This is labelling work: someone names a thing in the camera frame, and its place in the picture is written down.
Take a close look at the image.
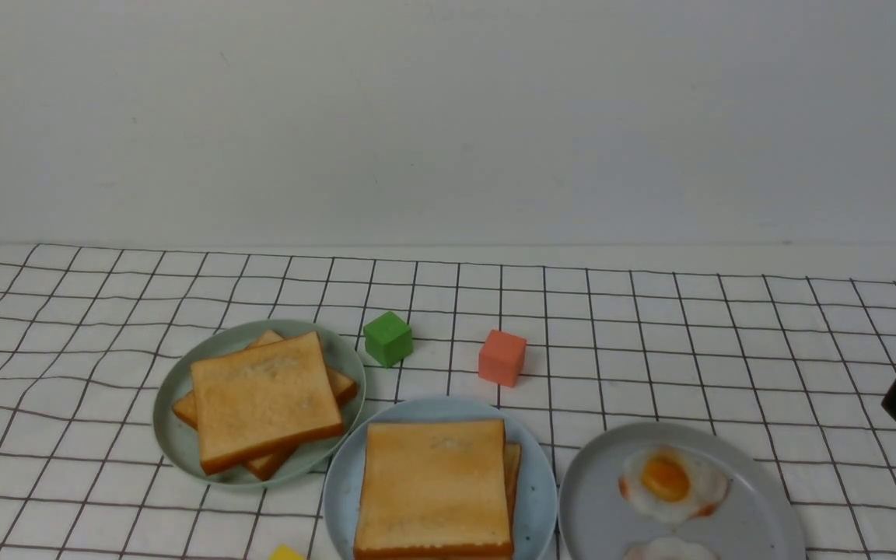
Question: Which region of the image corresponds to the grey speckled plate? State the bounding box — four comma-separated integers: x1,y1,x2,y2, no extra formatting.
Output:
557,422,806,559

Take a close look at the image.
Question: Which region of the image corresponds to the far fried egg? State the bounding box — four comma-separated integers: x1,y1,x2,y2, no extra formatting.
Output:
618,446,731,526

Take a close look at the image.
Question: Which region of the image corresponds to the fried egg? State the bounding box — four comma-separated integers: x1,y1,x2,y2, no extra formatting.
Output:
622,536,718,560
618,446,731,526

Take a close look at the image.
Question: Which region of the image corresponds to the near fried egg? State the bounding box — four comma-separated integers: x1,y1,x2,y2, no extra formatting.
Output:
622,536,718,560

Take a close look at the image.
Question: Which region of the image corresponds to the light blue plate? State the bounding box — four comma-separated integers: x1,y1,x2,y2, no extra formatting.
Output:
321,396,558,559

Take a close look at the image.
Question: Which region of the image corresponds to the orange cube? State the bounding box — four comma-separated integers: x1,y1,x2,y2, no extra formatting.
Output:
477,329,527,387

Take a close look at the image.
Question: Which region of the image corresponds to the green cube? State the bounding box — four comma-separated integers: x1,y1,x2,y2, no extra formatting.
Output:
362,311,414,368

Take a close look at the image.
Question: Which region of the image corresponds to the yellow cube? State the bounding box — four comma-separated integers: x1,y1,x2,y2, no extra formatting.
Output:
268,545,306,560

